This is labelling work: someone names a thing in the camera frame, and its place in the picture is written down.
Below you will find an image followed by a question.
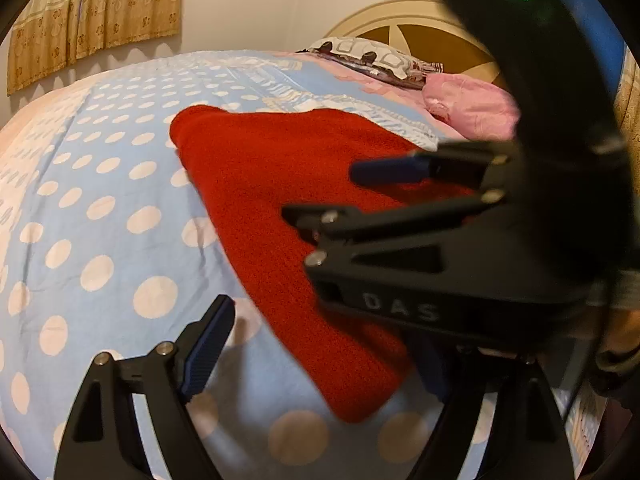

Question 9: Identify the pink and blue dotted blanket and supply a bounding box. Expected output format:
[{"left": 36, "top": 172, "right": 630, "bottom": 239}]
[{"left": 0, "top": 50, "right": 611, "bottom": 480}]

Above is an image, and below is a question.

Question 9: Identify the cream and brown headboard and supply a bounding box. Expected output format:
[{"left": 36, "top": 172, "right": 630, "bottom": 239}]
[{"left": 327, "top": 0, "right": 511, "bottom": 91}]

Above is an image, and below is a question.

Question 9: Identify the beige patterned curtain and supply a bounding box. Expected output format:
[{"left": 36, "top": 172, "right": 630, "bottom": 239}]
[
  {"left": 612, "top": 45, "right": 640, "bottom": 161},
  {"left": 7, "top": 0, "right": 187, "bottom": 96}
]

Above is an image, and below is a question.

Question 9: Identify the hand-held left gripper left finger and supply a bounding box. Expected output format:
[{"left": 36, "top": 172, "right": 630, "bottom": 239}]
[{"left": 52, "top": 295, "right": 237, "bottom": 480}]

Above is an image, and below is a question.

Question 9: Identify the person's right forearm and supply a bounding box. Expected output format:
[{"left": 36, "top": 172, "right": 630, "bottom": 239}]
[{"left": 595, "top": 270, "right": 640, "bottom": 396}]

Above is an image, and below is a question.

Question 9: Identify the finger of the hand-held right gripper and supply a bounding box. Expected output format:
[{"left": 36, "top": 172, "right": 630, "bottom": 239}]
[
  {"left": 350, "top": 140, "right": 511, "bottom": 193},
  {"left": 281, "top": 191, "right": 506, "bottom": 268}
]

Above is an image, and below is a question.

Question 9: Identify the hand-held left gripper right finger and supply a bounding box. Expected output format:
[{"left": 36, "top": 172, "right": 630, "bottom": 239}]
[{"left": 420, "top": 345, "right": 576, "bottom": 480}]

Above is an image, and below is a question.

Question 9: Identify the grey patterned pillow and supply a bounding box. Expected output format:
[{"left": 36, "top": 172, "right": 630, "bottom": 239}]
[{"left": 297, "top": 36, "right": 445, "bottom": 91}]

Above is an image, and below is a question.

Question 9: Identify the red knitted sweater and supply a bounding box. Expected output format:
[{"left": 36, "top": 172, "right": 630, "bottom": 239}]
[{"left": 169, "top": 105, "right": 476, "bottom": 425}]

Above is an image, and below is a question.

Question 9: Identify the pink pillow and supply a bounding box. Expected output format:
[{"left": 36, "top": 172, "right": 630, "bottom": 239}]
[{"left": 422, "top": 74, "right": 522, "bottom": 141}]

